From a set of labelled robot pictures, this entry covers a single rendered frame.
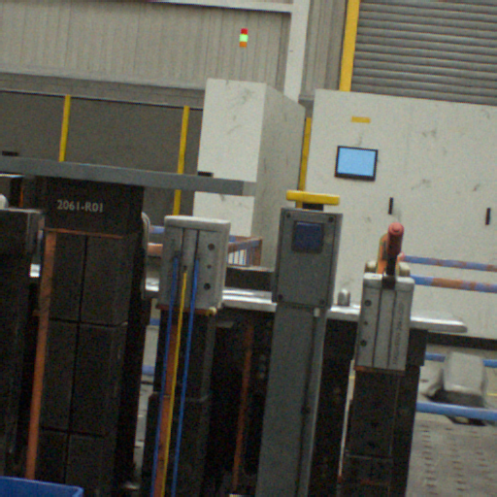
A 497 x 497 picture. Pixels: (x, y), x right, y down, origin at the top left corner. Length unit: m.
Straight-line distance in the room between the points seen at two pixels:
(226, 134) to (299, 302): 8.29
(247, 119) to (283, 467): 8.28
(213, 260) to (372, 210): 8.03
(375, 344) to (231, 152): 8.13
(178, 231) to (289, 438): 0.32
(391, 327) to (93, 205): 0.42
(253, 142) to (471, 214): 1.89
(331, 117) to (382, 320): 8.08
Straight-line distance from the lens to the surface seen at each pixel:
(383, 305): 1.48
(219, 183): 1.29
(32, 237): 1.53
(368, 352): 1.49
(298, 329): 1.33
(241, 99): 9.59
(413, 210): 9.50
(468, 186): 9.52
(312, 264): 1.32
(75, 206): 1.35
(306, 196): 1.32
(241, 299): 1.61
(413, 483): 1.93
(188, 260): 1.49
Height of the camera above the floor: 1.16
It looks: 3 degrees down
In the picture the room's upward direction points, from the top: 6 degrees clockwise
